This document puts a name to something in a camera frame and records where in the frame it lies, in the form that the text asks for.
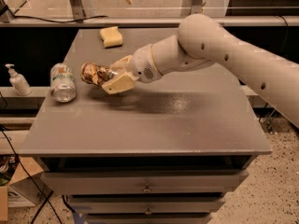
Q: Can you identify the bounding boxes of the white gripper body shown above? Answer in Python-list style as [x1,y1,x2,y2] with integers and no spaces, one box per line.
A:
[129,44,163,83]

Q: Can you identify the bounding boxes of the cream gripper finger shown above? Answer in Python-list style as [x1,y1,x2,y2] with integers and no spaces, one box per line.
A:
[102,72,138,94]
[110,55,132,71]

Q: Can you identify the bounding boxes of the orange soda can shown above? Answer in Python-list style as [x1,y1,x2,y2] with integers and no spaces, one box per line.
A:
[80,63,118,87]

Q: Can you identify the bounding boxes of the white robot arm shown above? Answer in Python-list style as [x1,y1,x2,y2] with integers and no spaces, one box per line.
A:
[102,14,299,126]

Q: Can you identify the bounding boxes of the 7up can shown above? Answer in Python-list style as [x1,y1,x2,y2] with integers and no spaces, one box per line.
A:
[50,63,76,103]

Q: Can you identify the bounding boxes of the yellow sponge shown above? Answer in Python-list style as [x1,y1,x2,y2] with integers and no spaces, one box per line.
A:
[100,26,122,48]

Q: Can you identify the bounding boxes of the grey drawer cabinet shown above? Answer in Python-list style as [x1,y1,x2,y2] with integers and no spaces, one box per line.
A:
[18,27,273,224]

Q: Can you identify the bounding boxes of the white pump bottle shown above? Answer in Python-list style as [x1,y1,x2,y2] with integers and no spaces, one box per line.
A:
[6,63,32,96]

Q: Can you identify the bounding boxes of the middle grey drawer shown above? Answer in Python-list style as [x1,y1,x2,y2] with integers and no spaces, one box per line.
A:
[69,195,224,214]

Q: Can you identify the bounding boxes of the grey drawer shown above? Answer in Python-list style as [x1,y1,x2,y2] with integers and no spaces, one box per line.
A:
[85,214,212,224]
[41,170,249,195]
[69,195,224,214]

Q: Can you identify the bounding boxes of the bottom grey drawer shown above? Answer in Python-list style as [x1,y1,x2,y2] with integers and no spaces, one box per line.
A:
[85,214,212,224]

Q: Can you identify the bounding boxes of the cardboard box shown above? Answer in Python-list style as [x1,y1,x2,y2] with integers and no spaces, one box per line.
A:
[0,157,49,221]

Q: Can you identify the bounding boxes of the top grey drawer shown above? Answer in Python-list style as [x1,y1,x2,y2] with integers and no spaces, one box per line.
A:
[41,170,249,195]

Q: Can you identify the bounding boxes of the left metal bracket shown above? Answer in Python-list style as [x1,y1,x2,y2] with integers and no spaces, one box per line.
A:
[69,0,85,20]

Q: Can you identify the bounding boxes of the black cable on shelf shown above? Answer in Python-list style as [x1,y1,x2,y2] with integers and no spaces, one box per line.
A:
[12,14,108,24]

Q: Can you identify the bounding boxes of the black floor cable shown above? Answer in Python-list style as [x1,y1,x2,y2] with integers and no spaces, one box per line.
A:
[0,91,64,224]

